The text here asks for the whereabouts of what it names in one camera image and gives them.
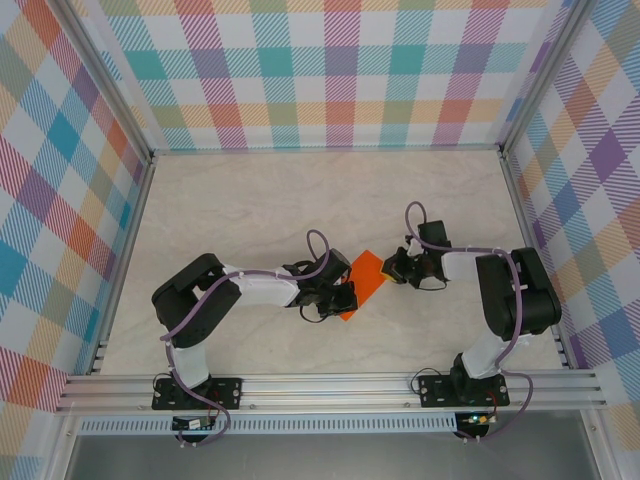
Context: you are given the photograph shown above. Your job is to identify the orange paper sheet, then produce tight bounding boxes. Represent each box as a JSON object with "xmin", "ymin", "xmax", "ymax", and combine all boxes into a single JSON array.
[{"xmin": 334, "ymin": 248, "xmax": 390, "ymax": 324}]

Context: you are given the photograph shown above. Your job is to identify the aluminium frame rail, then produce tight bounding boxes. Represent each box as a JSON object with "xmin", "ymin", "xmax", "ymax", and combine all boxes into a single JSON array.
[
  {"xmin": 149, "ymin": 143, "xmax": 504, "ymax": 157},
  {"xmin": 498, "ymin": 152, "xmax": 576, "ymax": 371},
  {"xmin": 87, "ymin": 155, "xmax": 157, "ymax": 376}
]

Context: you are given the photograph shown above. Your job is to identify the aluminium frame leg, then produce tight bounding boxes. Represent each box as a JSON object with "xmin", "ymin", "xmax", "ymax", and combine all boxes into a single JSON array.
[
  {"xmin": 47, "ymin": 412, "xmax": 84, "ymax": 480},
  {"xmin": 579, "ymin": 407, "xmax": 616, "ymax": 480}
]

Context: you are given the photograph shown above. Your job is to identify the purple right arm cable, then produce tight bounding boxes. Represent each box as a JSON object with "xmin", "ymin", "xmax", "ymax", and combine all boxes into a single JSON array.
[{"xmin": 403, "ymin": 200, "xmax": 534, "ymax": 444}]

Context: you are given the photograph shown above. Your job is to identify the aluminium mounting rail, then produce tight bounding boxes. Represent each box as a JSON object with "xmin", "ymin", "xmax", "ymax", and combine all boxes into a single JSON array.
[{"xmin": 54, "ymin": 368, "xmax": 609, "ymax": 414}]

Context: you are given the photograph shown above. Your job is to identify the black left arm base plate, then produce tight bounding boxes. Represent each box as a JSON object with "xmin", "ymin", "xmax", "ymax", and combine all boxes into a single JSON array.
[{"xmin": 151, "ymin": 377, "xmax": 244, "ymax": 411}]

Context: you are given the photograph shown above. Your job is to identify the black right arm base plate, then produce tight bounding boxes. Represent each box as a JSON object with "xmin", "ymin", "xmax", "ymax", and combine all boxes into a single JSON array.
[{"xmin": 417, "ymin": 374, "xmax": 511, "ymax": 409}]

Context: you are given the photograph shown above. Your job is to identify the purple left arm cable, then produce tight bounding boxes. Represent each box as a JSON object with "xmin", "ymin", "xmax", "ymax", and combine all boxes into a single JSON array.
[{"xmin": 162, "ymin": 228, "xmax": 334, "ymax": 449}]

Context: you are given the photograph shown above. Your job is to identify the grey metal panel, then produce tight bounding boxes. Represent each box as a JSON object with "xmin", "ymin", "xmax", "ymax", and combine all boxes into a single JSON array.
[{"xmin": 64, "ymin": 432, "xmax": 601, "ymax": 480}]

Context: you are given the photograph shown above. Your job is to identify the slotted grey cable duct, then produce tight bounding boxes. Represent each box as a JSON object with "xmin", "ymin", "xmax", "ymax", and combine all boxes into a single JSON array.
[{"xmin": 78, "ymin": 412, "xmax": 459, "ymax": 435}]

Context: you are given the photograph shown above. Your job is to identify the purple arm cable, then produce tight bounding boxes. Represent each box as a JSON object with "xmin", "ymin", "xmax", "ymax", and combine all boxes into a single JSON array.
[
  {"xmin": 403, "ymin": 200, "xmax": 534, "ymax": 444},
  {"xmin": 162, "ymin": 228, "xmax": 334, "ymax": 449}
]

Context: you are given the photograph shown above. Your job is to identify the aluminium frame post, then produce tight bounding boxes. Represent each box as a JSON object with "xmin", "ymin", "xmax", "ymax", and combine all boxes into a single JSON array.
[
  {"xmin": 52, "ymin": 0, "xmax": 156, "ymax": 166},
  {"xmin": 497, "ymin": 0, "xmax": 594, "ymax": 159}
]

